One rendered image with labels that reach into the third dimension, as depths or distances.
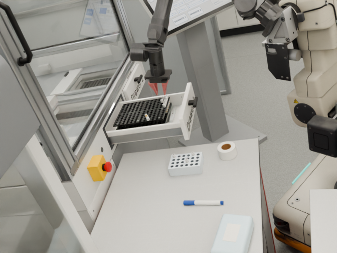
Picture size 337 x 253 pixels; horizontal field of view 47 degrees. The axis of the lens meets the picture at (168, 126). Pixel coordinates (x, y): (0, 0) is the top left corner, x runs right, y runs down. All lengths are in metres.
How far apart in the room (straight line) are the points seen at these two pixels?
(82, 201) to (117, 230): 0.16
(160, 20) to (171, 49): 1.87
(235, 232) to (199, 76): 1.56
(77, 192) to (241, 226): 0.57
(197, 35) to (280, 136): 0.93
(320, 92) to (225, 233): 0.75
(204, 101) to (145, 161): 1.14
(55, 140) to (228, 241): 0.62
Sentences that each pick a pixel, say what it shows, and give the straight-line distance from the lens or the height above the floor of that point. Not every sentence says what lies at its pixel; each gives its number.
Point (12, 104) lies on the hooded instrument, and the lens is 0.73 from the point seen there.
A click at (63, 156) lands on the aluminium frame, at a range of 1.33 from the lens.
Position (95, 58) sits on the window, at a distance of 1.69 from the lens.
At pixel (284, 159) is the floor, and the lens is 2.64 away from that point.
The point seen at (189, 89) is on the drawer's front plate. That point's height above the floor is 0.92.
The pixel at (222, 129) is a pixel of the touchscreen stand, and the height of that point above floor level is 0.10.
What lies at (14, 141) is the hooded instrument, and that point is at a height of 1.39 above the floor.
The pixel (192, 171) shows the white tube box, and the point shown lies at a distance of 1.46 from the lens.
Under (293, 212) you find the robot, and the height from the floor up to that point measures 0.28.
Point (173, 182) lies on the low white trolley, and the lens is 1.46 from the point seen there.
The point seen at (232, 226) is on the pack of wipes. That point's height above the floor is 0.81.
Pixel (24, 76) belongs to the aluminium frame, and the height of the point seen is 1.33.
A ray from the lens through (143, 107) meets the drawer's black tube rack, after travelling 1.70.
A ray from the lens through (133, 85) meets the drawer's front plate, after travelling 1.95.
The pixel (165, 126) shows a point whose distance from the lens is 1.55.
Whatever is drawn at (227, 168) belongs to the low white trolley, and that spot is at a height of 0.76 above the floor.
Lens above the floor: 1.69
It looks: 31 degrees down
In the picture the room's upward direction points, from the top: 18 degrees counter-clockwise
